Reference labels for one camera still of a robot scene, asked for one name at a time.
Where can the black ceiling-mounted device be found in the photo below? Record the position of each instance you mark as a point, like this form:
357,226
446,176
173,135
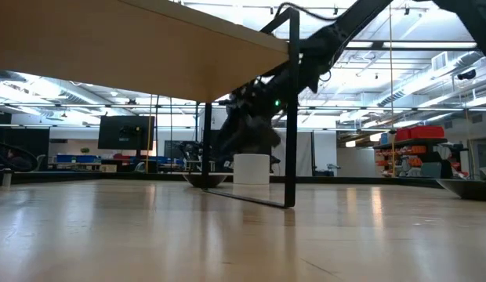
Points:
466,74

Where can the white paper sign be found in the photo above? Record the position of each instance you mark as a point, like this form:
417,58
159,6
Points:
217,117

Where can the person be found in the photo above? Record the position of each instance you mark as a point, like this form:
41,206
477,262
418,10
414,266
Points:
15,158

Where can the black wall monitor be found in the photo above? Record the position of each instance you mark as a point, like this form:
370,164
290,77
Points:
125,133

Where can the small green desk plant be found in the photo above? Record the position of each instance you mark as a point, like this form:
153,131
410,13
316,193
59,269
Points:
85,150

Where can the black teardrop mini plate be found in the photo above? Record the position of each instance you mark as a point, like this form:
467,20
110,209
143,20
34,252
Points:
196,181

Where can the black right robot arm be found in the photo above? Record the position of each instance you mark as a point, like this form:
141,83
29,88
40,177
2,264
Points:
356,19

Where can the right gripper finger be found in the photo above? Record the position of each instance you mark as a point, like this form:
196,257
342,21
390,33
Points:
231,137
262,141

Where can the black overhead frame bar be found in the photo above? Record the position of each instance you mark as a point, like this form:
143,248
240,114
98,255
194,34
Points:
423,45

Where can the black background robot arm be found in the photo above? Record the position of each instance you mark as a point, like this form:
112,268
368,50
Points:
190,150

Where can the white curtain screen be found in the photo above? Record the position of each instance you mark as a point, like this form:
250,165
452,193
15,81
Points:
313,152

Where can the wooden riser shelf black legs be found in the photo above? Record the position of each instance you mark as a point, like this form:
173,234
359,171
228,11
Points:
109,39

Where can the red storage bin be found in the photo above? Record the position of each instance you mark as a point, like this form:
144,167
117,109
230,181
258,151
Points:
423,133

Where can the black hanging overhead camera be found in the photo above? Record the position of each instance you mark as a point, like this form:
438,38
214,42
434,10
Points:
326,76

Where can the grey office chair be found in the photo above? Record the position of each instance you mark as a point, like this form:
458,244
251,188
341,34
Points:
140,167
39,161

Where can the small white cylinder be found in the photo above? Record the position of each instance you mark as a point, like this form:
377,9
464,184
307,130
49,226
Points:
7,177

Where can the snake plant in white pot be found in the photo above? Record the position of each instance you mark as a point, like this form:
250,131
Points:
251,168

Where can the yellow pole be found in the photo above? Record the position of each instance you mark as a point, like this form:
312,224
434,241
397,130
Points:
149,156

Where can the black leaf-shaped mini plate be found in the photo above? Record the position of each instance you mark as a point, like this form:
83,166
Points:
470,190

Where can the black partition panel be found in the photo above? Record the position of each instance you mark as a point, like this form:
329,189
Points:
31,143

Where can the black aluminium table frame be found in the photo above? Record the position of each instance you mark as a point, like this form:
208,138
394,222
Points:
51,176

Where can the storage rack with orange bins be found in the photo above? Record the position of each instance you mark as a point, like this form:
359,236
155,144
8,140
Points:
411,150

